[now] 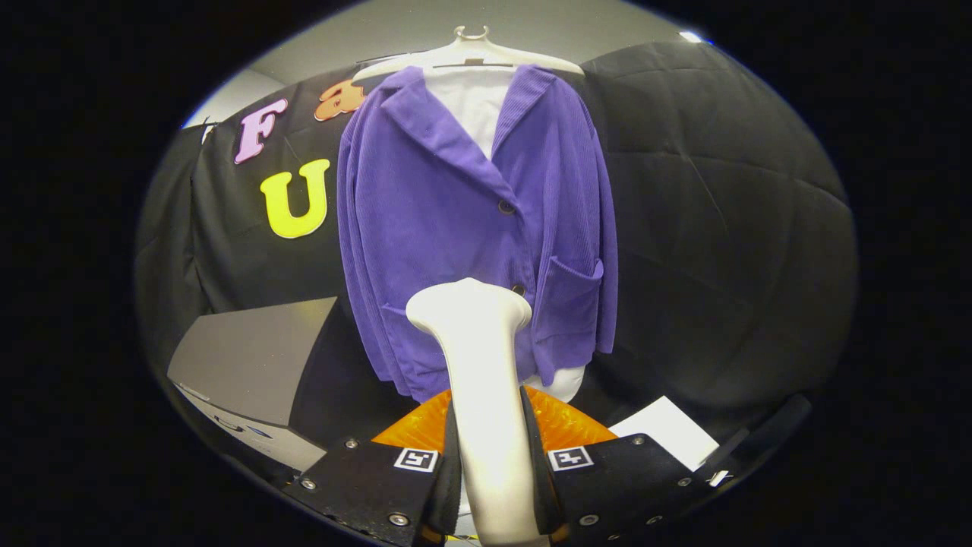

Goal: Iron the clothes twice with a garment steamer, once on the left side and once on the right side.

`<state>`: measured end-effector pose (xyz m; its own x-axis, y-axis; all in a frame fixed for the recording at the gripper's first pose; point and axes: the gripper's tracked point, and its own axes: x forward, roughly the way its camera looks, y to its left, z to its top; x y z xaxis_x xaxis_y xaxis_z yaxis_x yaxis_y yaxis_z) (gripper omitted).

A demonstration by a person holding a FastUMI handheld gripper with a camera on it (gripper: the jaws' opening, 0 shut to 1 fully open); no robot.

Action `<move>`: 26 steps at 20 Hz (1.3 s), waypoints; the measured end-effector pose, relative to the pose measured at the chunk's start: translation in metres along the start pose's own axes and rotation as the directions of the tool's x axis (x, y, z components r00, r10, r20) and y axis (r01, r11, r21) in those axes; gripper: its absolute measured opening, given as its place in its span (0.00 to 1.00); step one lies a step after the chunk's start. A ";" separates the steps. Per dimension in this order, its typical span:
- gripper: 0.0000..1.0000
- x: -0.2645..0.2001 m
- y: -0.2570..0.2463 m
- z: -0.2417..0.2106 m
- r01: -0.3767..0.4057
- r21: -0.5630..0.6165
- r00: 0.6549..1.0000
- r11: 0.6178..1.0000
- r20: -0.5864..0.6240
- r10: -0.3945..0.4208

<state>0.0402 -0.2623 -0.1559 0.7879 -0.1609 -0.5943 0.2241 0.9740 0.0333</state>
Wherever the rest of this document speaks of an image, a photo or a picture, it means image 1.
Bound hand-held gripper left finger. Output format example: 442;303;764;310
282;386;464;546

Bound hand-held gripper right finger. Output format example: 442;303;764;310
520;384;718;544

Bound white garment steamer head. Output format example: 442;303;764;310
406;277;549;547

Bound purple corduroy jacket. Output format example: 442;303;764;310
336;65;620;403

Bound white plastic clothes hanger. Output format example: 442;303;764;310
352;25;585;83

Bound white flat board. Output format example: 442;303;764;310
607;395;720;472

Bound grey top white cabinet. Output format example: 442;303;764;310
167;296;396;472

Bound black backdrop cloth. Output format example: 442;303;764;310
135;40;859;457

